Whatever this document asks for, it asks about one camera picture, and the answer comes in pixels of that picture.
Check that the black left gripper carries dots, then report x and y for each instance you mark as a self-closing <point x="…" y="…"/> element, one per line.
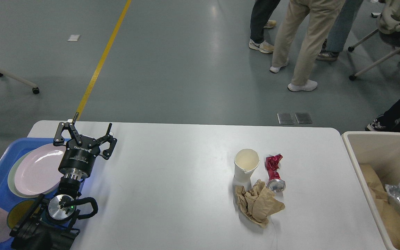
<point x="79" y="160"/>

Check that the pink plate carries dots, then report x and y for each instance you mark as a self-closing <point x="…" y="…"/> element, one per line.
<point x="38" y="172"/>

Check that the teal mug yellow inside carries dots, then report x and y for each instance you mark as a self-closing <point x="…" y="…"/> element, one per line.
<point x="18" y="211"/>

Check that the white paper cup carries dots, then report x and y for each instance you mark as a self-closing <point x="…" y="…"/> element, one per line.
<point x="245" y="161"/>

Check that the brown paper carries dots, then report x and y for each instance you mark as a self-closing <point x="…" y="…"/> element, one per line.
<point x="257" y="203"/>

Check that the brown paper bag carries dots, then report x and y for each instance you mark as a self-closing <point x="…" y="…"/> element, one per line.
<point x="388" y="214"/>

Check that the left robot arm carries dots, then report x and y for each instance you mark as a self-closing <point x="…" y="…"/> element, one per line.
<point x="49" y="223"/>

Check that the green plate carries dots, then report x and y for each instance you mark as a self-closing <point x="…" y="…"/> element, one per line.
<point x="11" y="178"/>

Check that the blue plastic tray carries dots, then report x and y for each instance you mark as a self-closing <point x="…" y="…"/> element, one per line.
<point x="15" y="151"/>

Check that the crushed red can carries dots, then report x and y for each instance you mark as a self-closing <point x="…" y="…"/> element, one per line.
<point x="272" y="165"/>

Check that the metal floor plate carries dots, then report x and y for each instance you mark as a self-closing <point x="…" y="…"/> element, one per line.
<point x="296" y="118"/>

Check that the person in dark jeans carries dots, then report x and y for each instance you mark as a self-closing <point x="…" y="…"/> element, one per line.
<point x="260" y="20"/>

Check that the person in khaki trousers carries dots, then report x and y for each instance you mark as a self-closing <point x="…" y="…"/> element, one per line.
<point x="322" y="15"/>

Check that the person in light jeans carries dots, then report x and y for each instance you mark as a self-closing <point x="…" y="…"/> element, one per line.
<point x="336" y="39"/>

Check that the beige plastic bin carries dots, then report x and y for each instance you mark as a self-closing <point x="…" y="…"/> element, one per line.
<point x="380" y="150"/>

